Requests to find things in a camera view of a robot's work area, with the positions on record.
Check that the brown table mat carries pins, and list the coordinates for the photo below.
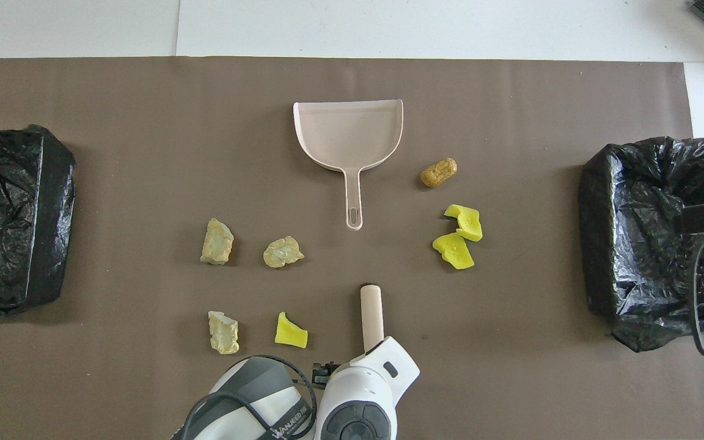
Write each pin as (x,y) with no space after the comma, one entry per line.
(144,153)

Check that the beige brush black bristles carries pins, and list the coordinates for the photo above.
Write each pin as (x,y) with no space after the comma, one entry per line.
(371,311)

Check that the pink plastic dustpan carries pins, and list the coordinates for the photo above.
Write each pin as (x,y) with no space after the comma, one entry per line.
(346,131)

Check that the flat taut black bag bin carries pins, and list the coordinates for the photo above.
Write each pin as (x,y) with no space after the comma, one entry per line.
(10,214)

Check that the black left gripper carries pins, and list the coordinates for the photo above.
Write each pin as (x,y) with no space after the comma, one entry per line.
(326,371)

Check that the pale yellowish foam chunk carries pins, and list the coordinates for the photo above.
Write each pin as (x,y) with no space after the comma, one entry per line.
(223,333)
(217,242)
(282,252)

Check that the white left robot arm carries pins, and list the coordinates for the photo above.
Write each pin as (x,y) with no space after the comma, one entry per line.
(358,391)

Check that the yellow sponge piece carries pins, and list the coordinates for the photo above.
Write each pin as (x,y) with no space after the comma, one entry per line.
(291,335)
(468,223)
(453,250)

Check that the brown sponge chunk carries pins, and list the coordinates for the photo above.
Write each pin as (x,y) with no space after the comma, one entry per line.
(439,173)

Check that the crumpled open black bag bin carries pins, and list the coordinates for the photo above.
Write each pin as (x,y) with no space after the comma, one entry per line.
(633,244)

